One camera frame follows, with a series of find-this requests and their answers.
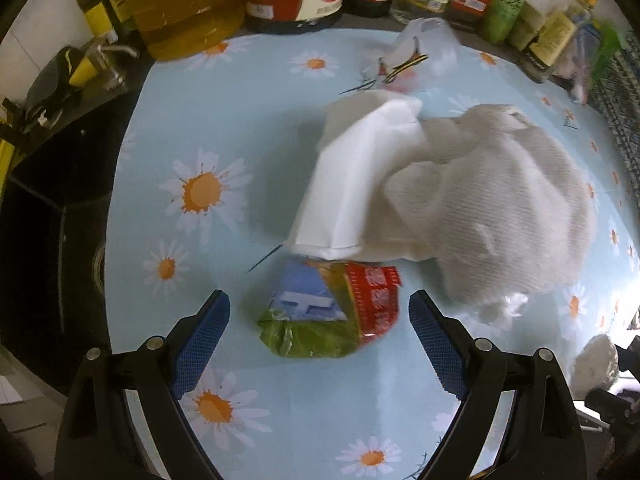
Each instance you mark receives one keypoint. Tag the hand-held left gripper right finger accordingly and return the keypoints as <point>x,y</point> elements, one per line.
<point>437,345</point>

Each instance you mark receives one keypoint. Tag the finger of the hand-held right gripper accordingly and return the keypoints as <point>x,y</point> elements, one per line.
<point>607,407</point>

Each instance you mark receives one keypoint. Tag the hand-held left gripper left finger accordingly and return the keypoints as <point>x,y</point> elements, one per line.
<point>202,345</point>

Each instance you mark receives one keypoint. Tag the green and red snack wrapper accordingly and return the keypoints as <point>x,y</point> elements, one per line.
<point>310,335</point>

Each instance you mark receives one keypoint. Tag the smooth white tissue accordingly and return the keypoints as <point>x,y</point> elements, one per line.
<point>345,185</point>

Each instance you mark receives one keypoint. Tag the white cloth rag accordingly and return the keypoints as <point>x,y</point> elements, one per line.
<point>500,200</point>

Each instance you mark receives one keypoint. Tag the black sink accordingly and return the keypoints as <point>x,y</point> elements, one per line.
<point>50,235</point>

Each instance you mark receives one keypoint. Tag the blue daisy print tablecloth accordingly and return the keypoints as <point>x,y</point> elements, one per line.
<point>200,110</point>

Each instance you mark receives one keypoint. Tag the yellow plastic item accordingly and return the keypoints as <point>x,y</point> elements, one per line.
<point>6,160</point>

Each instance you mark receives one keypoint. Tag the clear printed plastic wrapper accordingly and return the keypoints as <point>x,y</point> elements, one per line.
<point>430,50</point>

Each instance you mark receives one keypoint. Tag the black and yellow scrubber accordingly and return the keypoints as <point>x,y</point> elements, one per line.
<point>55,85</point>

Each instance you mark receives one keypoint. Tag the metal faucet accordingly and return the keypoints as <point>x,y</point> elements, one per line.
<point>107,60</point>

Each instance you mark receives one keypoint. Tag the woven basket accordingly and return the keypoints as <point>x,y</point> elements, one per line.
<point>620,105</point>

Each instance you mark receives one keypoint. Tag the clear plastic bag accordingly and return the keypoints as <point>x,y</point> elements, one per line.
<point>582,65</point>

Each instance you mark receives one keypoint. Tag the orange-capped bottle yellow label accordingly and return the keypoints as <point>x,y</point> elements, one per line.
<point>550,42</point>

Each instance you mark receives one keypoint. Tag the large cooking oil jug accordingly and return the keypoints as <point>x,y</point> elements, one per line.
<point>185,15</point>

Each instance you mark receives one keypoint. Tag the bottle with green label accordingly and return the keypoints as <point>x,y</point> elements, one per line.
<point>502,15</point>

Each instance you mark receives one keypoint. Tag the green plastic package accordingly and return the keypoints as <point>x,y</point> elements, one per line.
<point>612,42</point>

